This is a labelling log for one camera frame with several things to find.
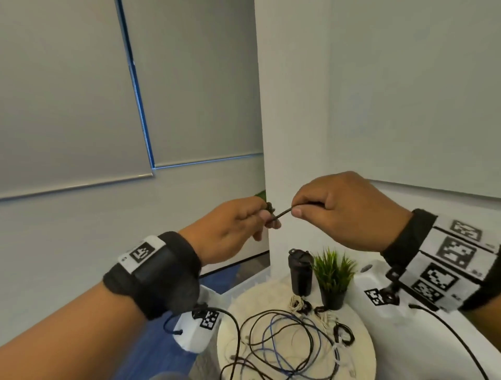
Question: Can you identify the black marker wristband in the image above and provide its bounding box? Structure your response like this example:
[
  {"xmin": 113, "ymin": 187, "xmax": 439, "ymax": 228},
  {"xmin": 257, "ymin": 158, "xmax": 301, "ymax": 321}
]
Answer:
[
  {"xmin": 380, "ymin": 208, "xmax": 501, "ymax": 313},
  {"xmin": 103, "ymin": 231, "xmax": 202, "ymax": 321}
]

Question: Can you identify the black tumbler with lid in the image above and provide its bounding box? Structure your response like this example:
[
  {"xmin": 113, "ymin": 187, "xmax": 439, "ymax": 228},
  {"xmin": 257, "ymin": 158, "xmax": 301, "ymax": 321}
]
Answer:
[{"xmin": 288, "ymin": 248, "xmax": 315, "ymax": 297}]

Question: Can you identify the person's right hand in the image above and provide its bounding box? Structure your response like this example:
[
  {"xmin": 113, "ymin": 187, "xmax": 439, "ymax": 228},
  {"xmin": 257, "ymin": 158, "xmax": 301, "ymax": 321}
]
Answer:
[{"xmin": 291, "ymin": 171, "xmax": 414, "ymax": 253}]

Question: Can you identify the small potted grass plant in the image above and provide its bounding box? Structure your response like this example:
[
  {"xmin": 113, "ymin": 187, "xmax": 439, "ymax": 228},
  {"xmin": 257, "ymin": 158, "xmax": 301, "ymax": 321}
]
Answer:
[{"xmin": 313, "ymin": 247, "xmax": 357, "ymax": 311}]

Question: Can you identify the round white table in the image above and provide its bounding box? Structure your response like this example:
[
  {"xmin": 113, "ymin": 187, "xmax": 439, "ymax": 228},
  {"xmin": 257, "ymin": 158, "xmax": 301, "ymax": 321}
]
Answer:
[{"xmin": 216, "ymin": 274, "xmax": 377, "ymax": 380}]

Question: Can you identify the long black cable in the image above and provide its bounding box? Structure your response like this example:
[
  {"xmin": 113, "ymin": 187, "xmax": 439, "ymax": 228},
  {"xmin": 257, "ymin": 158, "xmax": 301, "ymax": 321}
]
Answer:
[{"xmin": 221, "ymin": 309, "xmax": 337, "ymax": 380}]

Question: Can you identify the blue network cable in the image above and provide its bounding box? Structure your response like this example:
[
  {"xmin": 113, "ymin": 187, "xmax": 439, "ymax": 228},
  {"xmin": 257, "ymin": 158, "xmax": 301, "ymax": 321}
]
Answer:
[{"xmin": 238, "ymin": 313, "xmax": 337, "ymax": 380}]

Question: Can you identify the person's left forearm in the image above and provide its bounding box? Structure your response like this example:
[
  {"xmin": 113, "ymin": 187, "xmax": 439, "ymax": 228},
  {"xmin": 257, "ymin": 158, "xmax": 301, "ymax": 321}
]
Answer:
[{"xmin": 0, "ymin": 281, "xmax": 149, "ymax": 380}]

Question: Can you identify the person's left hand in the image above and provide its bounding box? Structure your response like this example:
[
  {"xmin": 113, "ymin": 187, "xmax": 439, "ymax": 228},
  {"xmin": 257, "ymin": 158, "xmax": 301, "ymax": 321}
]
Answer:
[{"xmin": 178, "ymin": 197, "xmax": 282, "ymax": 267}]

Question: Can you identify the clear plastic storage bin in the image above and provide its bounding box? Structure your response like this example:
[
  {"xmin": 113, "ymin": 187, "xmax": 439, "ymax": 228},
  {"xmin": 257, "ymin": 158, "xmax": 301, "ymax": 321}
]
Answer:
[{"xmin": 221, "ymin": 266, "xmax": 275, "ymax": 304}]

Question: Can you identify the white wall whiteboard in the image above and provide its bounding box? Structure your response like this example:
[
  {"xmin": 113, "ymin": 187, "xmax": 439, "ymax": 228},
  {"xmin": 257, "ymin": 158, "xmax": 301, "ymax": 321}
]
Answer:
[{"xmin": 327, "ymin": 0, "xmax": 501, "ymax": 196}]

